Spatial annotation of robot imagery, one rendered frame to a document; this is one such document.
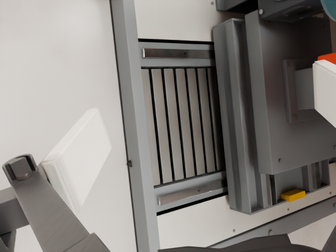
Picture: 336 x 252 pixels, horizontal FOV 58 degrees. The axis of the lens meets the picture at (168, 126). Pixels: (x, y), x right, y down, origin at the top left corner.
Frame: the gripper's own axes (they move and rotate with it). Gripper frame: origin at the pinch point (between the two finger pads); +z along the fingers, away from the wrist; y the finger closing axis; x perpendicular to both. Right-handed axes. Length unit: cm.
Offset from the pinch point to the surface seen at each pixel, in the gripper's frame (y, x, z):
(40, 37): -34, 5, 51
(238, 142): 6, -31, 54
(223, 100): 4, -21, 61
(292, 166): 18, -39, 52
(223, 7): 9, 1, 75
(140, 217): -21, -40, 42
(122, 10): -15, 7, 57
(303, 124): 23, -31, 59
